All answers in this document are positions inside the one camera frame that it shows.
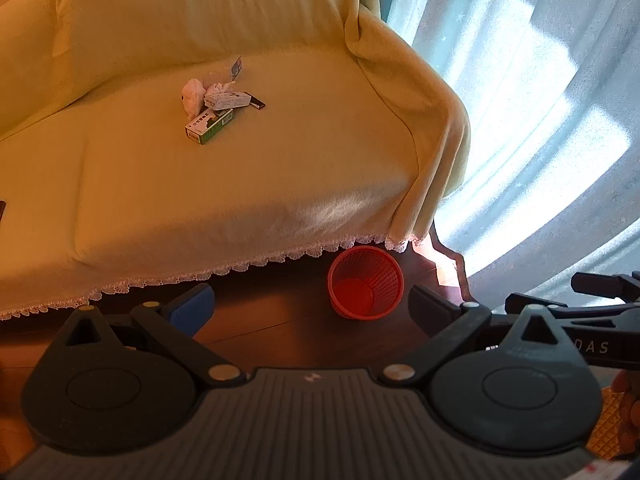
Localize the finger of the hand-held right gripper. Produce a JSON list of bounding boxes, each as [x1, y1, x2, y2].
[[505, 294, 569, 315], [571, 271, 640, 305]]

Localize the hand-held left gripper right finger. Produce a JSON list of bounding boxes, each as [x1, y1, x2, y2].
[[377, 284, 568, 388]]

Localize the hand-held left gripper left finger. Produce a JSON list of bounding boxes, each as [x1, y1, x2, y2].
[[62, 282, 247, 387]]

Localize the red plastic mesh basket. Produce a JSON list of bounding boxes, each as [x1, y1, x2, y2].
[[327, 246, 405, 322]]

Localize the white medicine box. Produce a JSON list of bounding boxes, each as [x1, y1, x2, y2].
[[204, 89, 253, 111]]

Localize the white tissue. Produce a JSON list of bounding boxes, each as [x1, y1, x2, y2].
[[180, 78, 207, 120]]

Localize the clear plastic cup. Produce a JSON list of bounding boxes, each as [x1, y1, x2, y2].
[[203, 69, 236, 94]]

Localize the person's right hand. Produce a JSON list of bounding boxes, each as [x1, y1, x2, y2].
[[612, 367, 640, 461]]

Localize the yellow quilted cloth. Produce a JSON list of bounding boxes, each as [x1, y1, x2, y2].
[[584, 386, 627, 462]]

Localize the pale yellow sofa cover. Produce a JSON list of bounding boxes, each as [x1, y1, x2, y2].
[[0, 0, 473, 322]]

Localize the green and white box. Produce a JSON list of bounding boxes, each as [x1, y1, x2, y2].
[[185, 108, 236, 146]]

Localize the light blue curtain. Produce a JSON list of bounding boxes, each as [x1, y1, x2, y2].
[[375, 0, 640, 313]]

